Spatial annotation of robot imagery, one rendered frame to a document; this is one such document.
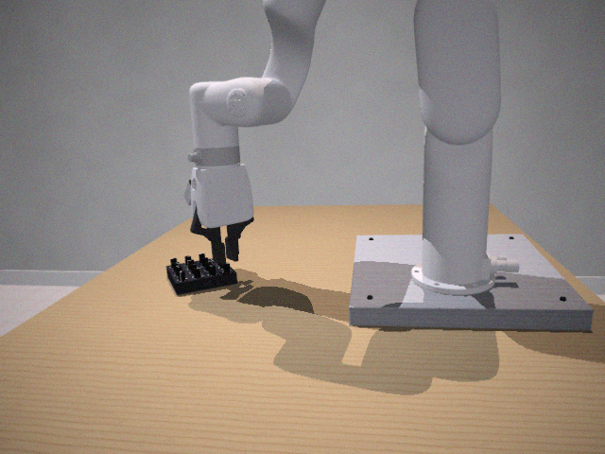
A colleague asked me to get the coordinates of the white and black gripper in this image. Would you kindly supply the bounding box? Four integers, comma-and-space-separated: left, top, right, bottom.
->
190, 163, 254, 265

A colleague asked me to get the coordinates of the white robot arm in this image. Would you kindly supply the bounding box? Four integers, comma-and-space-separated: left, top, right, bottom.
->
188, 0, 519, 295

